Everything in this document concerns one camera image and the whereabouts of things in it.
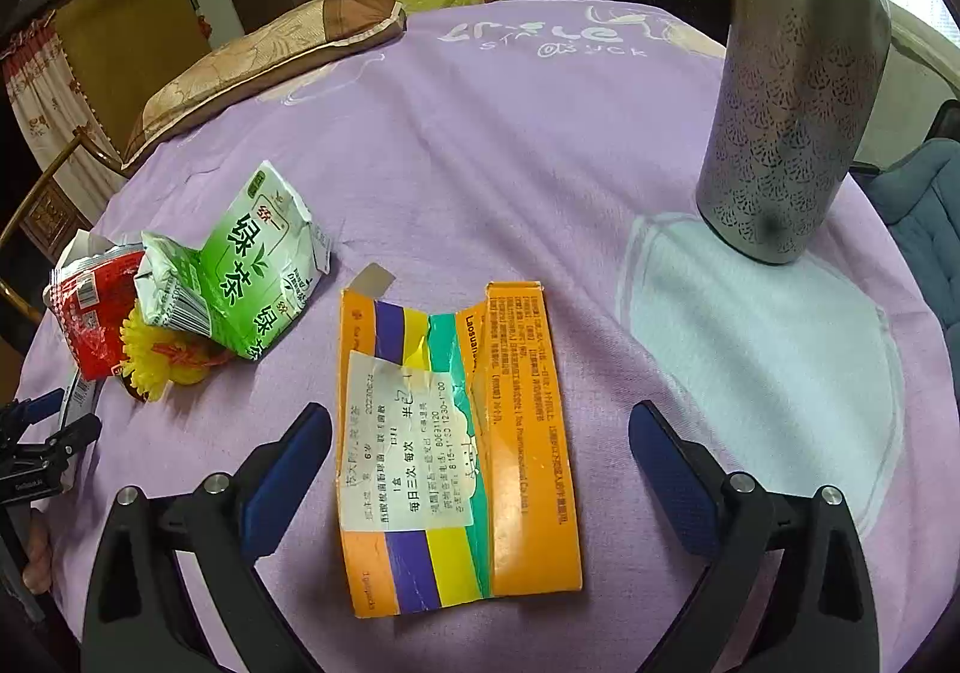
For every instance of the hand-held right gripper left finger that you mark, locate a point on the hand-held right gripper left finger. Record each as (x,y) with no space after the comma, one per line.
(281,485)

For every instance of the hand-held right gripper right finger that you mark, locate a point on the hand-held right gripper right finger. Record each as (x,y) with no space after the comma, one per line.
(671,485)

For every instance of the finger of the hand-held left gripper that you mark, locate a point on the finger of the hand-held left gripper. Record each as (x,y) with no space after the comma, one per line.
(71,436)
(37,410)

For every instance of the white printed wrapper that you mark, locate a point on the white printed wrapper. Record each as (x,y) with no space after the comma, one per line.
(79,397)

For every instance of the yellow plastic flower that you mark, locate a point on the yellow plastic flower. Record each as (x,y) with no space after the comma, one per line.
(161,361)

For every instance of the orange medicine box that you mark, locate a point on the orange medicine box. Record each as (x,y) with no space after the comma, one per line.
(517,418)

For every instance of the person's left hand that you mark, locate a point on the person's left hand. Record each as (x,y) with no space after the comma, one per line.
(37,557)

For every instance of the red crumpled packet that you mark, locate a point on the red crumpled packet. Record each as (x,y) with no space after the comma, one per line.
(90,324)

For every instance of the green tea carton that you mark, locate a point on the green tea carton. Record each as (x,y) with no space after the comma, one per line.
(240,268)

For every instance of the patterned curtain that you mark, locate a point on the patterned curtain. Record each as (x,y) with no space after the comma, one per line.
(34,106)

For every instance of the blue-grey cushioned chair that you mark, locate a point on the blue-grey cushioned chair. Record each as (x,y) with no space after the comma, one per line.
(922,193)

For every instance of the brown wooden door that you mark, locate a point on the brown wooden door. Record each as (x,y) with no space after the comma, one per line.
(127,35)

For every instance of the brown patterned pillow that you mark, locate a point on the brown patterned pillow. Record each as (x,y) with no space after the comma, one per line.
(247,65)

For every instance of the patterned metal bottle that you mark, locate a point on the patterned metal bottle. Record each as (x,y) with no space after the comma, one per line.
(795,80)

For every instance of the wooden chair frame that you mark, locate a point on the wooden chair frame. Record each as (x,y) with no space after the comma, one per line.
(46,211)

